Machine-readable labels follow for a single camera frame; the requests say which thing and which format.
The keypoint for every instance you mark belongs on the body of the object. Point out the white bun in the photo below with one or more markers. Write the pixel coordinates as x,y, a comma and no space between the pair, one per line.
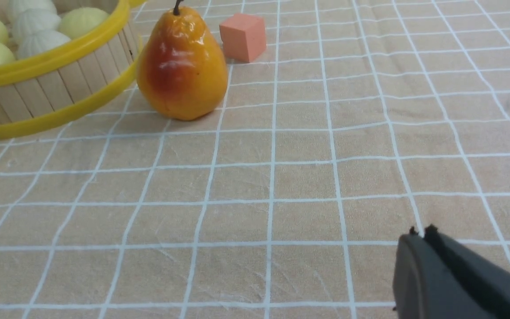
17,7
40,42
33,20

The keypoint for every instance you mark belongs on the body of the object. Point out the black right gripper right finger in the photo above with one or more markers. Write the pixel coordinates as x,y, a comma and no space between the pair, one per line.
487,285

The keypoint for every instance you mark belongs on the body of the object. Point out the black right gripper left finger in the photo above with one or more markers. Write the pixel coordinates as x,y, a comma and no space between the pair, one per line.
424,288

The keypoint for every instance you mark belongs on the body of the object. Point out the checkered beige tablecloth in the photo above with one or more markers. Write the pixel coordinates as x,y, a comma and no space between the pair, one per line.
363,118

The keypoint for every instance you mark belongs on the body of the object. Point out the orange toy pear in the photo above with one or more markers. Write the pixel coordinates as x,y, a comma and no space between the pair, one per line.
182,71

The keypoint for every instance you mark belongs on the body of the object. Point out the bamboo steamer tray yellow rim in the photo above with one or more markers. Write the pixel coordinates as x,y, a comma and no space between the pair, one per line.
56,87

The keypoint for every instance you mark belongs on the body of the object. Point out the orange foam cube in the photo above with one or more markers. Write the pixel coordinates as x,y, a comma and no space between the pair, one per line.
243,37

